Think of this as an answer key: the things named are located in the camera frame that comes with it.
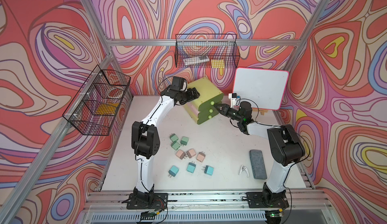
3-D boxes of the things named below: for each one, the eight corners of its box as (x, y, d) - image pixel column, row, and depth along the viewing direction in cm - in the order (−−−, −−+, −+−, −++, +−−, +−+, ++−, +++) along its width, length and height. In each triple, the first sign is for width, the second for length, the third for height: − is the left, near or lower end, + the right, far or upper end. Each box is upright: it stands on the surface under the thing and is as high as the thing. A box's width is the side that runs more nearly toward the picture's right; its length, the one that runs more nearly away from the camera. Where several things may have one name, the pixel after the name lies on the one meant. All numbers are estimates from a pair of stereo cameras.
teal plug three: (203, 173, 84) (203, 171, 82) (205, 166, 87) (205, 164, 85) (212, 175, 83) (212, 174, 81) (213, 168, 86) (214, 167, 84)
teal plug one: (167, 175, 84) (166, 173, 82) (173, 165, 87) (173, 164, 85) (173, 179, 82) (173, 178, 80) (179, 169, 86) (179, 168, 84)
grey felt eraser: (254, 179, 81) (255, 177, 79) (247, 151, 92) (248, 149, 89) (267, 179, 81) (270, 177, 79) (259, 151, 92) (261, 149, 89)
